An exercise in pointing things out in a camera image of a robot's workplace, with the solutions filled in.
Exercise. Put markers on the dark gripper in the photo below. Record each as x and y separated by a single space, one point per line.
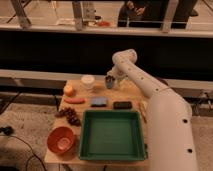
110 79

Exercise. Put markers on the blue cup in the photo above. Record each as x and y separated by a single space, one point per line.
109 84

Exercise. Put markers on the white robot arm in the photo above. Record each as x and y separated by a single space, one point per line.
170 138

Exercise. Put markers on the green plastic tray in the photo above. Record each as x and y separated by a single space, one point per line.
111 135

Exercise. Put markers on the white cup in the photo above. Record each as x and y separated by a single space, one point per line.
88 81

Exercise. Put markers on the blue sponge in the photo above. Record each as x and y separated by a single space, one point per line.
98 101

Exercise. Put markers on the black rectangular block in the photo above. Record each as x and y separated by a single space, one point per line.
122 105

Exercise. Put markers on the yellow banana toy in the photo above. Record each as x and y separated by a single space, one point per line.
142 111

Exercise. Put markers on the orange sausage toy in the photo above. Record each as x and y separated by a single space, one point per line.
74 100

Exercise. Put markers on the purple grape bunch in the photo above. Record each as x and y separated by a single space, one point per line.
70 114

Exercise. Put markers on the person in background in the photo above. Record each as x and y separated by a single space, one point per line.
131 13

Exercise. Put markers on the orange bowl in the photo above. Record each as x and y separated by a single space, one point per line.
60 140

